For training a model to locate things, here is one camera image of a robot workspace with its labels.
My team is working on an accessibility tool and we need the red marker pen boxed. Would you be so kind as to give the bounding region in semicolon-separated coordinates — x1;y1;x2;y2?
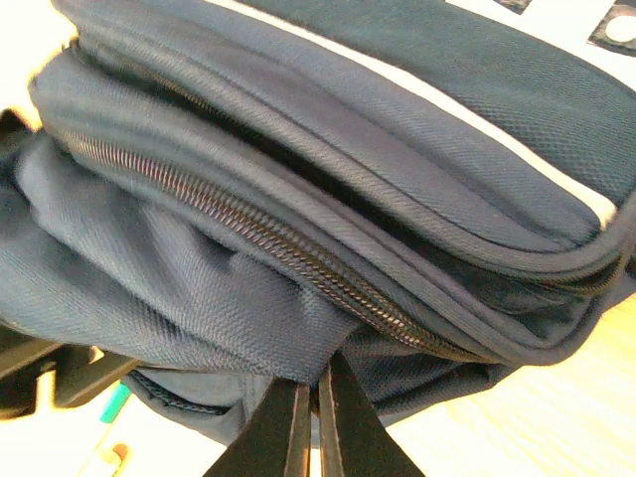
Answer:
111;443;129;466

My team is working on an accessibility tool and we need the navy blue student backpack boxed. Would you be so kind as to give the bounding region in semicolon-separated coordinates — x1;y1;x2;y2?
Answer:
1;1;635;443

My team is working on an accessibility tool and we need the green marker pen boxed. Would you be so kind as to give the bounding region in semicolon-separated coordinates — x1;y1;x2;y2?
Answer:
99;383;131;424

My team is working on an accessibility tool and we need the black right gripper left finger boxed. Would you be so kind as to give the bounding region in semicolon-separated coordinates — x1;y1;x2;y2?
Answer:
206;379;311;477

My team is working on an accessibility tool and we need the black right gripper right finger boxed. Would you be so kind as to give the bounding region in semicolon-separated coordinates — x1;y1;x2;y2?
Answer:
317;355;423;477

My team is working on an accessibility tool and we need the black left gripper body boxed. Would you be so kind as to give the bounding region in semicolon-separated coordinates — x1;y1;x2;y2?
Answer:
1;327;140;417

